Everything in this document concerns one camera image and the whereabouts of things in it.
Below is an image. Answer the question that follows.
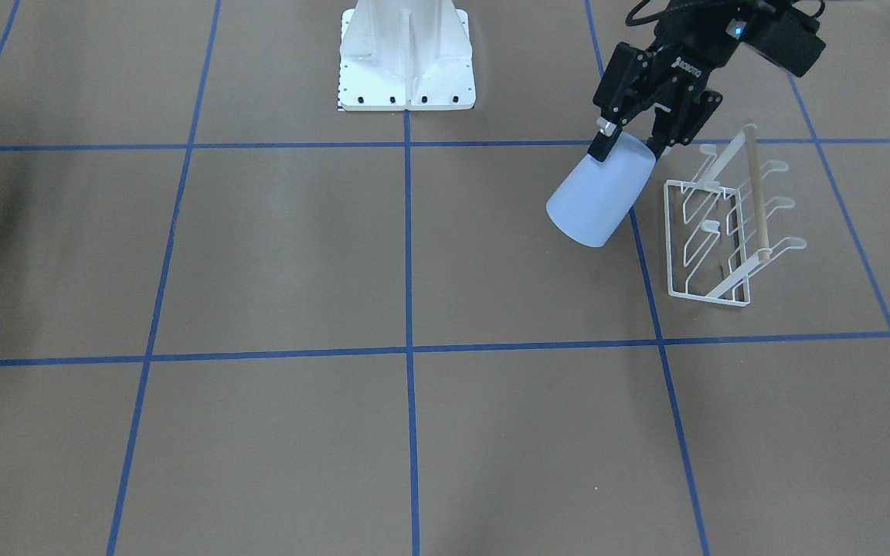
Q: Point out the black braided cable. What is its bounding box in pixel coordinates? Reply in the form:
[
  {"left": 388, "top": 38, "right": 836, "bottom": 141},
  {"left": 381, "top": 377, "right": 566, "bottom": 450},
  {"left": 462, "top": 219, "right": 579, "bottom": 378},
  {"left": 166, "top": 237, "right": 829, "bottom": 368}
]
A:
[{"left": 624, "top": 0, "right": 685, "bottom": 28}]

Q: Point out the white camera pole base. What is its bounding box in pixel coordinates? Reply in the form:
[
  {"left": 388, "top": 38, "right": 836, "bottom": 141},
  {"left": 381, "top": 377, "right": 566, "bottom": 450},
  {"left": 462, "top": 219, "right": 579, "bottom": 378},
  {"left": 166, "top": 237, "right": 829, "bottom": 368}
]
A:
[{"left": 337, "top": 1, "right": 477, "bottom": 112}]

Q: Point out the light blue cup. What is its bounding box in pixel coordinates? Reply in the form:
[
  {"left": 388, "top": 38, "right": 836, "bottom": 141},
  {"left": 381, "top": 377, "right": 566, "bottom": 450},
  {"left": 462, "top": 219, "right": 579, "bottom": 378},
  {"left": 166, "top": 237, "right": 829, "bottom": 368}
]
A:
[{"left": 546, "top": 133, "right": 657, "bottom": 249}]

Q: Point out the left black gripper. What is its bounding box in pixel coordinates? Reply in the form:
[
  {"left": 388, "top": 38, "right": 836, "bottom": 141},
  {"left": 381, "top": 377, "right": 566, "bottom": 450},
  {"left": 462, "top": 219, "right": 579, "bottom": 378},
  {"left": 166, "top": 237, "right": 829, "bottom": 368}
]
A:
[{"left": 589, "top": 1, "right": 745, "bottom": 163}]

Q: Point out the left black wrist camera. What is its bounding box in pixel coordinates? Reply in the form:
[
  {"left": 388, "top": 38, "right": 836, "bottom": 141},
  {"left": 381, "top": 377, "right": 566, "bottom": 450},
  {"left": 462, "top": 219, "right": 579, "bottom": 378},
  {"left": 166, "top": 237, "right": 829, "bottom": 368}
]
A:
[{"left": 739, "top": 1, "right": 826, "bottom": 77}]

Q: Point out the white wire cup holder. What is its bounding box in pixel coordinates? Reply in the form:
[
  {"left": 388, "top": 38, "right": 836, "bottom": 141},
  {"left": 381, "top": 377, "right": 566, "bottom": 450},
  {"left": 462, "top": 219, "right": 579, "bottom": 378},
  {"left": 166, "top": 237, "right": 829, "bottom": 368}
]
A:
[{"left": 663, "top": 122, "right": 808, "bottom": 307}]

